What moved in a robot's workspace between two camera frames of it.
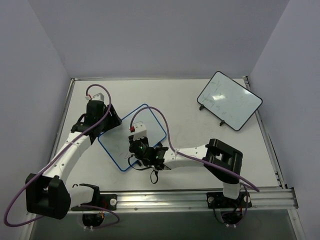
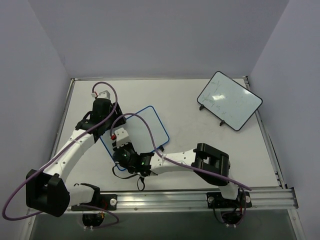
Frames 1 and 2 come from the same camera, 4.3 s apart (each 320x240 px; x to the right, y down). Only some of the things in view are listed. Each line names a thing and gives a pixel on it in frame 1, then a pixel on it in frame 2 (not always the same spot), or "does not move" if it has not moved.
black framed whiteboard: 228,101 does not move
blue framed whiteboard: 115,140 does not move
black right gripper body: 133,144 to 118,149
